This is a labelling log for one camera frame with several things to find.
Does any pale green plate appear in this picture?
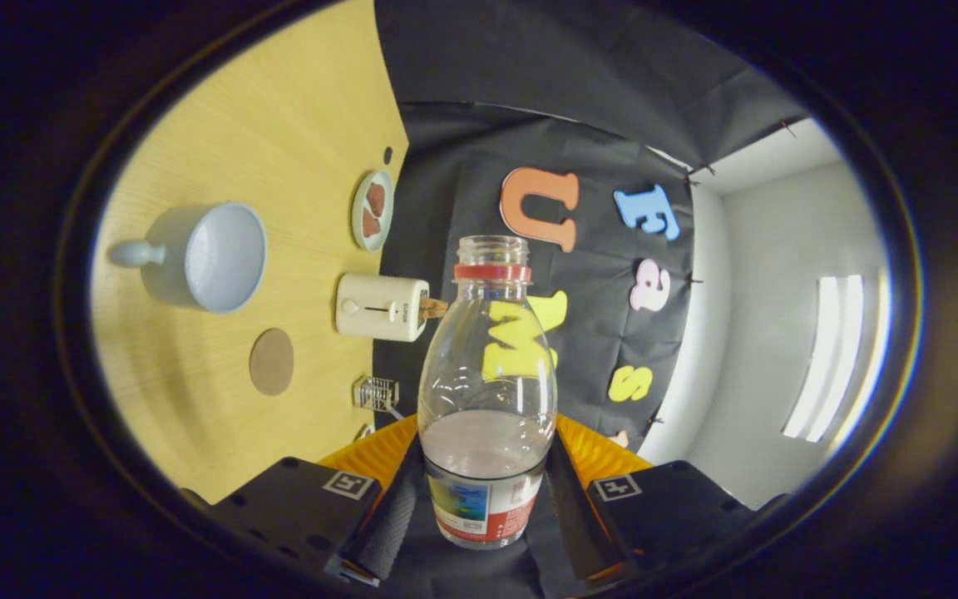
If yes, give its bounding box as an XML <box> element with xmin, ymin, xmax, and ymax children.
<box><xmin>351</xmin><ymin>170</ymin><xmax>395</xmax><ymax>253</ymax></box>

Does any round brown coaster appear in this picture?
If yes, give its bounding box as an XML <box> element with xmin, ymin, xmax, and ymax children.
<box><xmin>249</xmin><ymin>328</ymin><xmax>295</xmax><ymax>397</ymax></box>

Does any clear plastic juice bottle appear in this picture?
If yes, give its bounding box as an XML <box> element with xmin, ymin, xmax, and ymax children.
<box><xmin>417</xmin><ymin>235</ymin><xmax>559</xmax><ymax>550</ymax></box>

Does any long ceiling light panel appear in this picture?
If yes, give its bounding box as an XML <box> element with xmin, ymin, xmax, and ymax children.
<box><xmin>781</xmin><ymin>275</ymin><xmax>891</xmax><ymax>443</ymax></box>

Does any white cup with handle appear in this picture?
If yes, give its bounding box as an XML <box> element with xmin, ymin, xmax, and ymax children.
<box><xmin>109</xmin><ymin>201</ymin><xmax>268</xmax><ymax>314</ymax></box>

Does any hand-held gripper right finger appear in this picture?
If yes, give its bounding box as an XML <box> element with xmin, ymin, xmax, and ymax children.
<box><xmin>547</xmin><ymin>413</ymin><xmax>758</xmax><ymax>581</ymax></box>

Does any white toaster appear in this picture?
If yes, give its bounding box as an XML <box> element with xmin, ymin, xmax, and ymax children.
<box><xmin>335</xmin><ymin>273</ymin><xmax>430</xmax><ymax>343</ymax></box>

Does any small metal wire basket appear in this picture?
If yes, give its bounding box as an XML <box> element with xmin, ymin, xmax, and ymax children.
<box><xmin>353</xmin><ymin>377</ymin><xmax>401</xmax><ymax>413</ymax></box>

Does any wooden table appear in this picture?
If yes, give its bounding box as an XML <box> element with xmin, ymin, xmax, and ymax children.
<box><xmin>90</xmin><ymin>0</ymin><xmax>410</xmax><ymax>504</ymax></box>

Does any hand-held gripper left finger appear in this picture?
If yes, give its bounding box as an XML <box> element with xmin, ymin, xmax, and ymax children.
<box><xmin>213</xmin><ymin>413</ymin><xmax>423</xmax><ymax>587</ymax></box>

